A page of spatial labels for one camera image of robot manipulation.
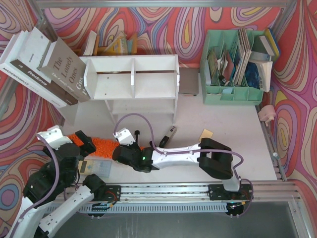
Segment orange microfiber duster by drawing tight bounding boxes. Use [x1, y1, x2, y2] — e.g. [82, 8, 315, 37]
[65, 133, 145, 159]

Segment black white marker pen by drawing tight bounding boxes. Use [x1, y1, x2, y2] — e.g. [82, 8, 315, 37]
[134, 130, 140, 144]

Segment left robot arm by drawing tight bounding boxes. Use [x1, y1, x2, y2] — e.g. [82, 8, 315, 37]
[6, 126, 107, 238]

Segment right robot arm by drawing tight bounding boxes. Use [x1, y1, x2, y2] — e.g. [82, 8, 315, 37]
[112, 138, 244, 192]

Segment white wooden bookshelf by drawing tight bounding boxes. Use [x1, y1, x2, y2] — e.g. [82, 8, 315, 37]
[81, 55, 180, 123]

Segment yellow grey calculator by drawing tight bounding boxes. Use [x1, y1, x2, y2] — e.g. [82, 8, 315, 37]
[78, 160, 112, 178]

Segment black grey stapler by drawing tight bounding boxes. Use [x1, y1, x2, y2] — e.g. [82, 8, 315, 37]
[159, 126, 177, 148]

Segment yellow sticky note pad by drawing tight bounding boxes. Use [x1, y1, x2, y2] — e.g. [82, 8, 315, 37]
[199, 129, 213, 141]

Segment large grey white book stack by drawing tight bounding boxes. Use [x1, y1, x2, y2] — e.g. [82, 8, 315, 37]
[0, 28, 90, 108]

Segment grey notebook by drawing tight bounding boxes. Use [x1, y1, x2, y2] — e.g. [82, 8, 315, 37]
[179, 67, 199, 96]

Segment small books behind shelf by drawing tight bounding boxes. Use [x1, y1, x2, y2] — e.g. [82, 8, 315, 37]
[76, 31, 137, 56]

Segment mint green desk organizer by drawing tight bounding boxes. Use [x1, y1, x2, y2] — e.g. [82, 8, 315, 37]
[200, 28, 264, 106]

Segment pink piggy figurine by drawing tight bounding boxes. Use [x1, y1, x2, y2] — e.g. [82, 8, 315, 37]
[258, 105, 276, 126]

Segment white books beside organizer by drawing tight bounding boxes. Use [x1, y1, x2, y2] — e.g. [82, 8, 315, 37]
[246, 28, 281, 92]

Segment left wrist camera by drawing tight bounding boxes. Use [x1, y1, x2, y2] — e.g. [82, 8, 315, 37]
[36, 125, 72, 150]

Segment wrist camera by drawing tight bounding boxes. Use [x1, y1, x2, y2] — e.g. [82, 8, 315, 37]
[36, 125, 72, 150]
[113, 128, 136, 145]

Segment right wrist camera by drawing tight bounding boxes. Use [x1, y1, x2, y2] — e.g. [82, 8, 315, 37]
[113, 128, 136, 145]

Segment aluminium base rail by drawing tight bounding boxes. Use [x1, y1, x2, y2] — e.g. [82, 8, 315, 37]
[118, 180, 303, 203]

